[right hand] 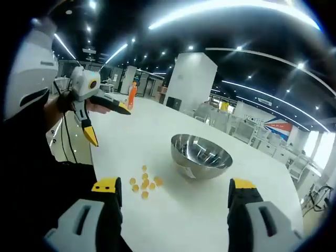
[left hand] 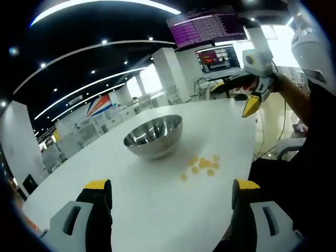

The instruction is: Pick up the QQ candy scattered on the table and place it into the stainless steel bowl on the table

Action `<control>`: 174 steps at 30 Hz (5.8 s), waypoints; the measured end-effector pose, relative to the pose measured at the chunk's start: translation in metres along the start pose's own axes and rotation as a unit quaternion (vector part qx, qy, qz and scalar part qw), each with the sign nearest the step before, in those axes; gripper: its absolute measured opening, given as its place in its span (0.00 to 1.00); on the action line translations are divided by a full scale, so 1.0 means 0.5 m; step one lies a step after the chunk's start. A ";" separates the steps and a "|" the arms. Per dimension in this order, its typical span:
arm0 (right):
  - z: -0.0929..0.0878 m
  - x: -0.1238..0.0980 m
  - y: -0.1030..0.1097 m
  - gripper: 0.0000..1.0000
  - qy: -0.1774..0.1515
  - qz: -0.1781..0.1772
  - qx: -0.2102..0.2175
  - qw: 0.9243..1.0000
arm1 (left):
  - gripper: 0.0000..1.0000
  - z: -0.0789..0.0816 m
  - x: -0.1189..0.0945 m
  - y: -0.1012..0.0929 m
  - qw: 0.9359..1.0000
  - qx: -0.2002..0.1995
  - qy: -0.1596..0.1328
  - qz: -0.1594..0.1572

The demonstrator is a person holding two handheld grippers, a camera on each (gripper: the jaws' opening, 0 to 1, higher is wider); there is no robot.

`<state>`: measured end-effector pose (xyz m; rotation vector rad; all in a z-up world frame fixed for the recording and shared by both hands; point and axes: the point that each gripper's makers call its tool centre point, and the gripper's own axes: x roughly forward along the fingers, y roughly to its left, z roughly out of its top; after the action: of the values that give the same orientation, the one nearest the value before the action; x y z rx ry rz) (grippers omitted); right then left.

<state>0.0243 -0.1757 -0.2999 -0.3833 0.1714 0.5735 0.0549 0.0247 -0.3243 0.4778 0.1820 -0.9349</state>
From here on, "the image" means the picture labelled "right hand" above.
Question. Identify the person's left hand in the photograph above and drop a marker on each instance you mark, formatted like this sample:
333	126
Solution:
97	109

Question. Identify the row of white office desks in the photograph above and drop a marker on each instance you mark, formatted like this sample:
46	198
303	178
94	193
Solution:
244	131

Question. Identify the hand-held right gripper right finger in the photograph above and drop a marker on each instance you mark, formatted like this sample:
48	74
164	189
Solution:
265	225

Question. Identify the pile of yellow QQ candies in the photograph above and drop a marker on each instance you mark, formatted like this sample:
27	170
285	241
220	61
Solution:
145	183

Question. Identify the white chest-worn device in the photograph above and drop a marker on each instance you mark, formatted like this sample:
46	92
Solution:
29	71

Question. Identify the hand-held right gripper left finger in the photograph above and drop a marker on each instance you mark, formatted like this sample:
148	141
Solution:
86	220

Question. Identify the orange bottle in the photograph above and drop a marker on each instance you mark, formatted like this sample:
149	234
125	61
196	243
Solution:
131	98

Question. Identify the white table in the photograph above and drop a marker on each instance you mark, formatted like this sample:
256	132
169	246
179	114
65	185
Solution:
157	131

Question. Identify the red blue wall banner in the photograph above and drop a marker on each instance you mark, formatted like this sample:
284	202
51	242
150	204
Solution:
281	128

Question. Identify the yellow sign board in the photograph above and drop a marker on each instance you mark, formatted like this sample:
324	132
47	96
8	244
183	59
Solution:
224	106

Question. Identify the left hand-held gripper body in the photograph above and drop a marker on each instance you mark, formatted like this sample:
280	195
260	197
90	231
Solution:
82	84

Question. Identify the stainless steel bowl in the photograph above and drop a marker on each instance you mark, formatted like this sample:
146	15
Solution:
202	168

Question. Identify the black box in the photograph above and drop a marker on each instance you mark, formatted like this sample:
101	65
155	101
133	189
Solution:
173	103

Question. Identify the white square pillar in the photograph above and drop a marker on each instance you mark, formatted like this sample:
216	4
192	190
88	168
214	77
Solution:
189	78

